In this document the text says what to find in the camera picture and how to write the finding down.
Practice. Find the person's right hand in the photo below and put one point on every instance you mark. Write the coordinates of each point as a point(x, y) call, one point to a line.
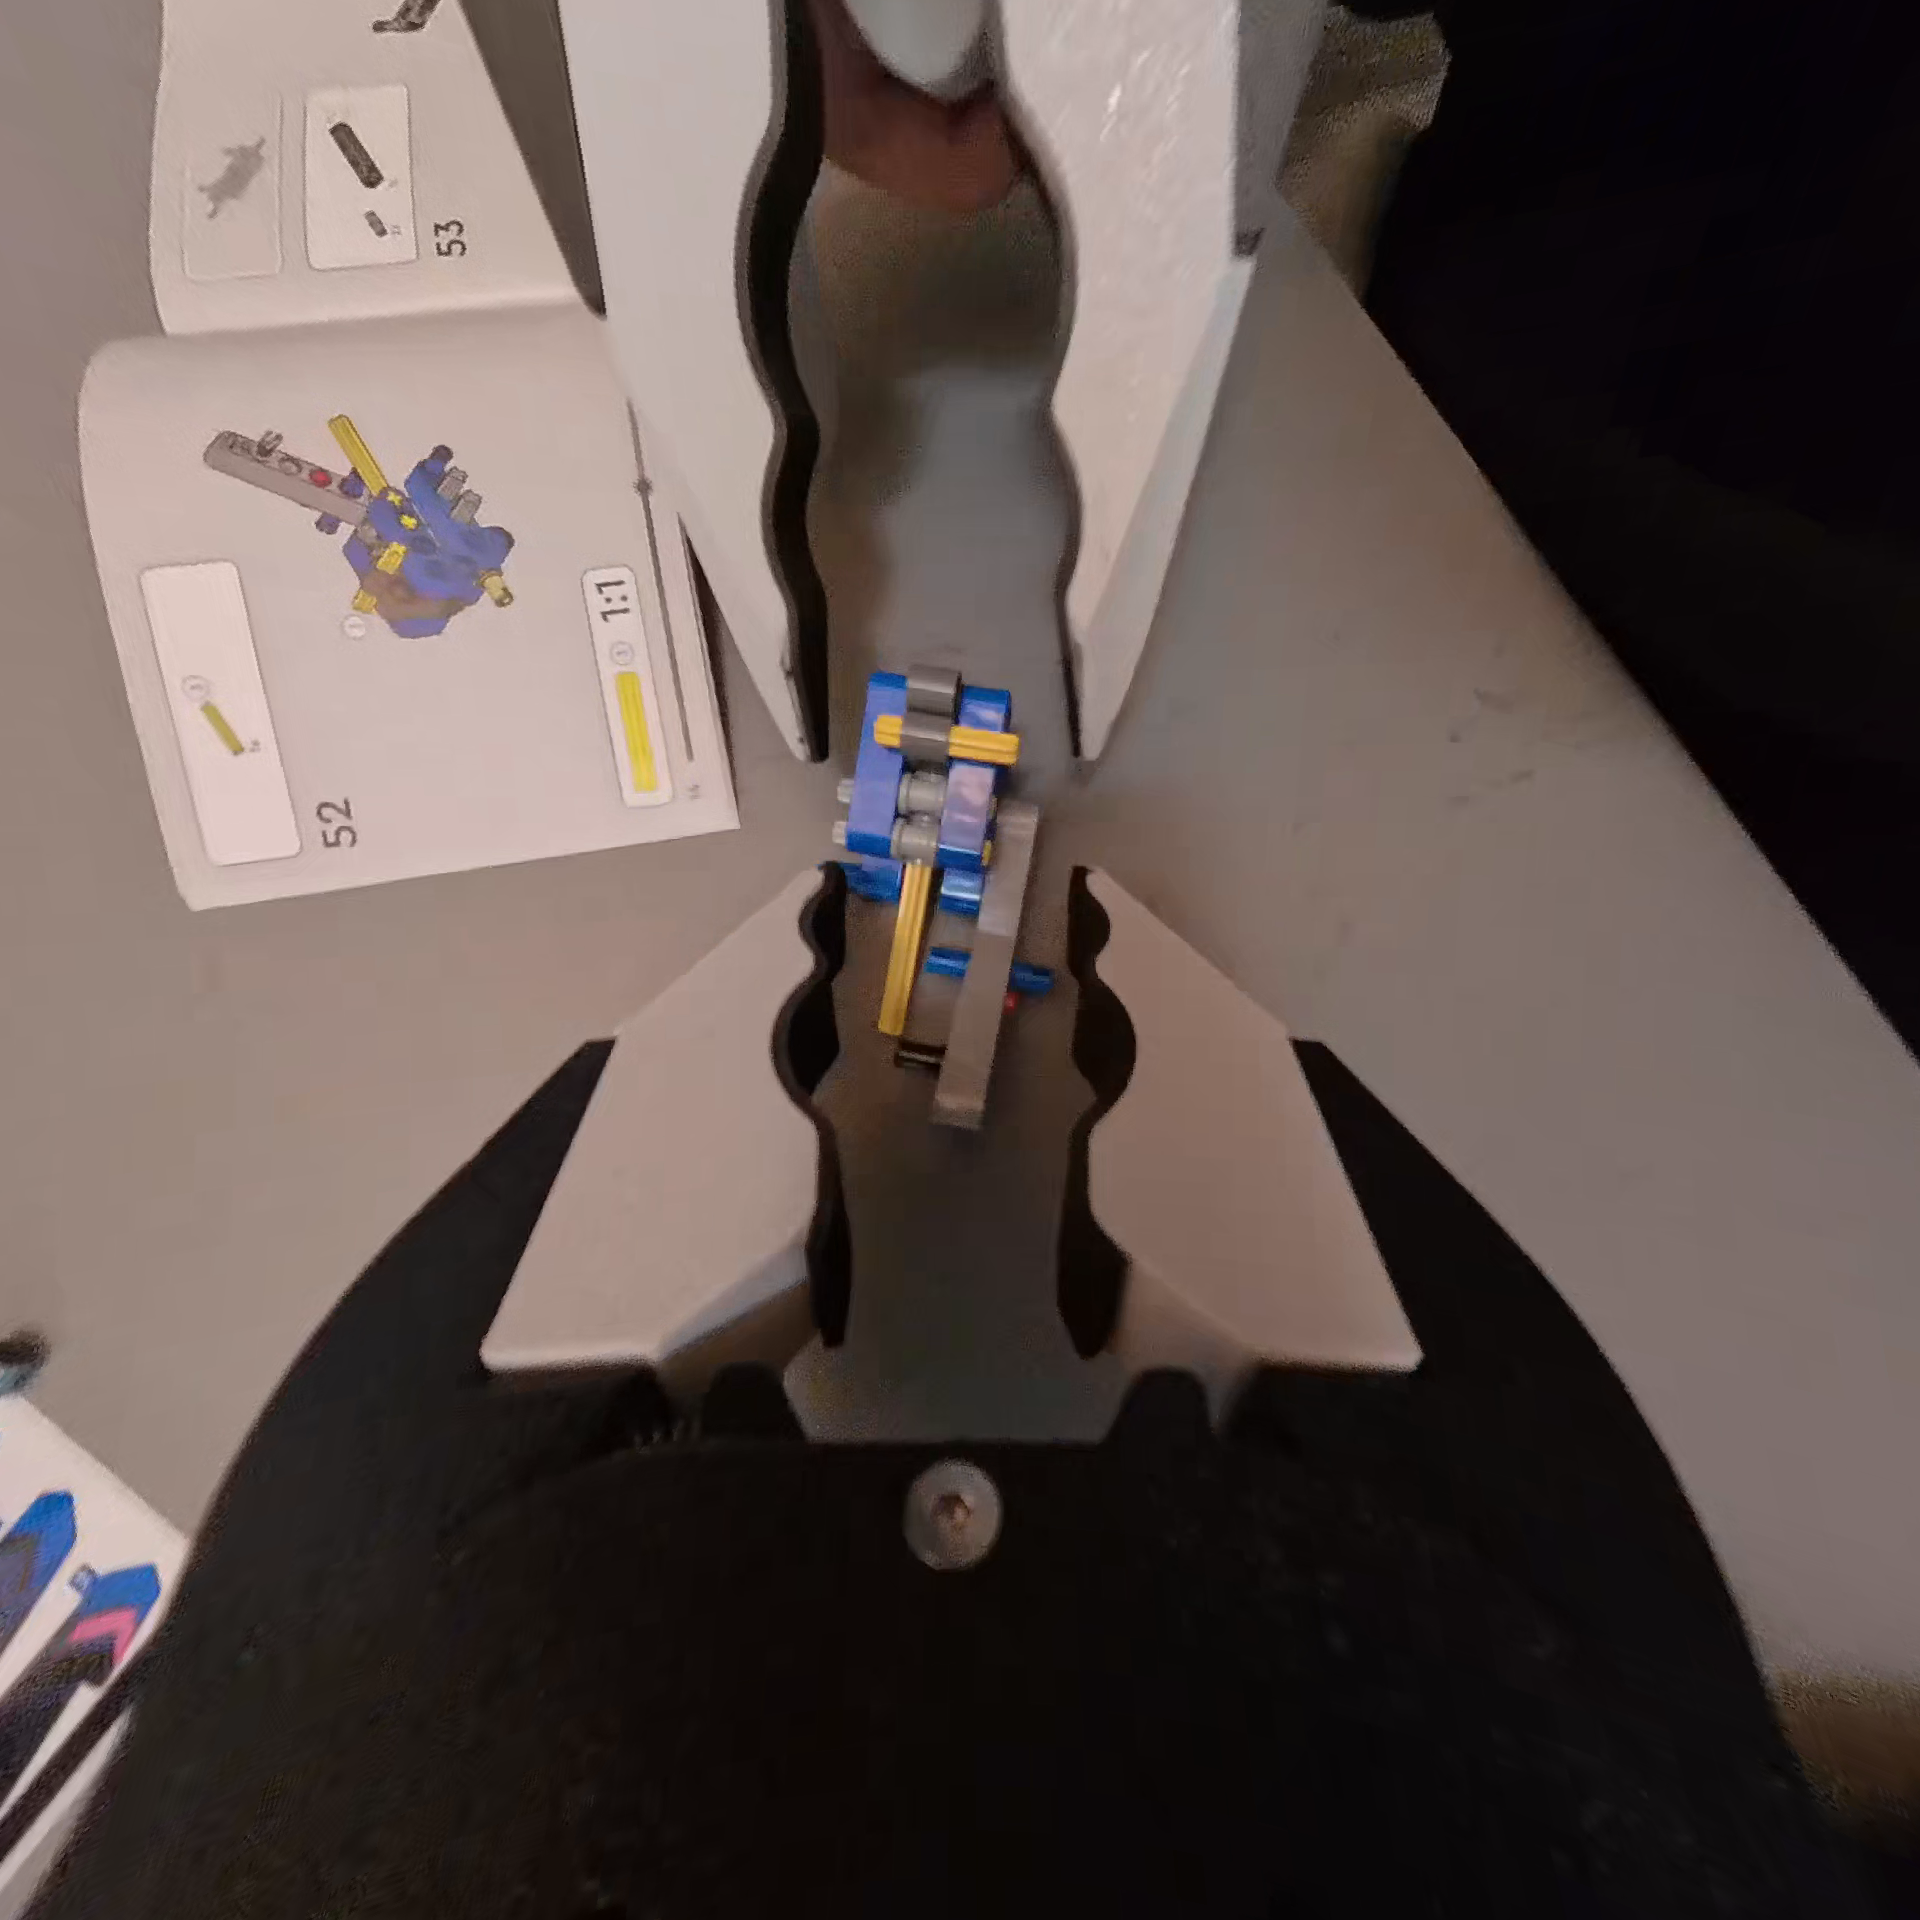
point(927, 142)

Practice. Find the open instruction booklet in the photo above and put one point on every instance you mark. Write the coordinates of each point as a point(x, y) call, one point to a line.
point(450, 721)

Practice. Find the blue toy brick assembly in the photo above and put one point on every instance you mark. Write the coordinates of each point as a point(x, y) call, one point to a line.
point(962, 748)

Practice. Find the sticker sheet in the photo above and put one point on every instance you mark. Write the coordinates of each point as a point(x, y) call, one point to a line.
point(60, 1617)

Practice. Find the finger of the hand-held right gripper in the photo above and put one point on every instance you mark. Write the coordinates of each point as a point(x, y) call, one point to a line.
point(675, 300)
point(1158, 300)

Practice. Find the small black toy pin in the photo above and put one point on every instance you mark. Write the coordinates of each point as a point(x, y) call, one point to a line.
point(23, 1357)

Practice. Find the long yellow toy axle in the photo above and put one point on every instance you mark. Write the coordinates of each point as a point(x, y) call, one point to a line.
point(906, 945)

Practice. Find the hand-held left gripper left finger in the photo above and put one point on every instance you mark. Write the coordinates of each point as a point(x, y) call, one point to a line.
point(657, 1199)

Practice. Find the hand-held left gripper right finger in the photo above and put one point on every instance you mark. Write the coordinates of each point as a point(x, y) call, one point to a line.
point(1246, 1199)

